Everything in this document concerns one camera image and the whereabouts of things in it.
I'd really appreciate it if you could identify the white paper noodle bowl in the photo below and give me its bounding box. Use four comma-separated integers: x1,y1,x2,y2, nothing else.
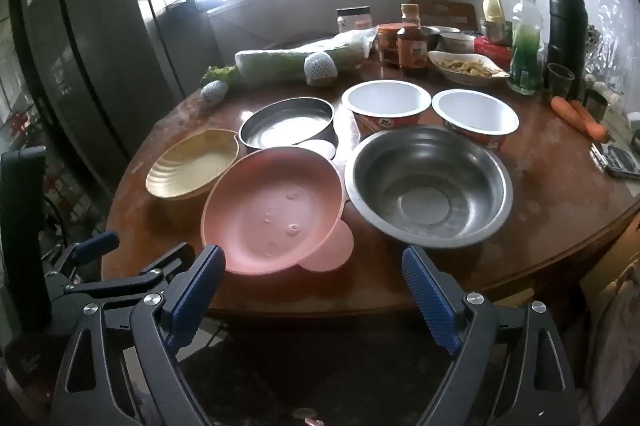
431,89,521,153
341,80,432,141

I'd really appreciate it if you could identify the black thermos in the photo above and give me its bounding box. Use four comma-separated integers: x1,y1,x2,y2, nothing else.
546,0,588,84

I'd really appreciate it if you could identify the green lettuce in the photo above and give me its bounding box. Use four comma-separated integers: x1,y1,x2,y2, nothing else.
201,64,238,85

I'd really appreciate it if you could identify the brown sauce bottle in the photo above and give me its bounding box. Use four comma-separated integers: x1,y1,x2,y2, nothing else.
396,26,430,76

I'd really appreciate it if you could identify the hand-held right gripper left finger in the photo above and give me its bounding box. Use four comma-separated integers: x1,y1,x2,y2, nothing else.
52,245,227,426

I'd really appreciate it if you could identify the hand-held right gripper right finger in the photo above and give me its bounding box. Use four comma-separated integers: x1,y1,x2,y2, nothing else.
401,245,576,426

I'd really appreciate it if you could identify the small steel bowl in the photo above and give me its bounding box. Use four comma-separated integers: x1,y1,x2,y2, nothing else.
420,26,461,49

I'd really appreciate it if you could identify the orange carrot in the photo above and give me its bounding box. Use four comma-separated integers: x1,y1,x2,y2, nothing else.
570,100,612,139
551,96,608,143

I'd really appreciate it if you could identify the yellow shell-shaped plate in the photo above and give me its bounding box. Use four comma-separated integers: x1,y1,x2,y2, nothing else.
145,129,240,201

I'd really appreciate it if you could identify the green liquid bottle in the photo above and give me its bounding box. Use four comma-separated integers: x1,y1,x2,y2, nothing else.
508,0,545,95

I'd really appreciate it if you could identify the black handheld device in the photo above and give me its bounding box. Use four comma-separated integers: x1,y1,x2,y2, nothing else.
590,143,640,179

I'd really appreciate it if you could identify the large foam-netted fruit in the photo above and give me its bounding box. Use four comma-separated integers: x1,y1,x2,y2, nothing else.
303,52,338,87

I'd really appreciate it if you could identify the small foam-netted fruit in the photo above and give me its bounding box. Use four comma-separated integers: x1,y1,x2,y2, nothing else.
200,80,230,107

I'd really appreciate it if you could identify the round steel pan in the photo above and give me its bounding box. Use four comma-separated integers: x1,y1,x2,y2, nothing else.
238,97,336,151

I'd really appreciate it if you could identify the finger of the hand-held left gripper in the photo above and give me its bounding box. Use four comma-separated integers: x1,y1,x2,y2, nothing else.
62,242,197,307
47,231,121,279

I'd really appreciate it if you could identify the pale cloth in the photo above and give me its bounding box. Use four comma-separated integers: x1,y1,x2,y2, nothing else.
580,266,640,426

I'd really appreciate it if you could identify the red tissue box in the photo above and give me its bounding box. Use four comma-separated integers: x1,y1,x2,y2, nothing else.
474,36,513,62

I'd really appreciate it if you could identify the large steel bowl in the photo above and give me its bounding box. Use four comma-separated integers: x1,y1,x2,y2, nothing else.
344,127,514,249

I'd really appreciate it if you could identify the clear plastic bag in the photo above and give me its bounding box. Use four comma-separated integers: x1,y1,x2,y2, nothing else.
587,0,626,81

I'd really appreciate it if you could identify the pink bear-shaped plate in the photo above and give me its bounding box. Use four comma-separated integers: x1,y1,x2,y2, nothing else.
200,138,356,277

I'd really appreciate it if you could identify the grey refrigerator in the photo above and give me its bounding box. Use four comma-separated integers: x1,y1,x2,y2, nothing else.
20,0,221,187

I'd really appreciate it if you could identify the white dish of food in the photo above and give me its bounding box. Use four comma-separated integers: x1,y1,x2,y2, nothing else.
427,50,511,85

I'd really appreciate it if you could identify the white ceramic bowl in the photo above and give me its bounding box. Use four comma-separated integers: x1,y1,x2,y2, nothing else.
439,32,478,55

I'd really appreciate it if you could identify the wrapped napa cabbage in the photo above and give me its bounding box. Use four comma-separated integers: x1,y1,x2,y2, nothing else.
235,28,378,84

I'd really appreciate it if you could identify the red sauce jar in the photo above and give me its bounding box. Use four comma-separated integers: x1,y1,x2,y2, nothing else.
376,23,403,66

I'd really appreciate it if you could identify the yellow plastic item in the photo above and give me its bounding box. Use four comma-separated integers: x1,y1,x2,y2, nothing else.
482,0,507,22

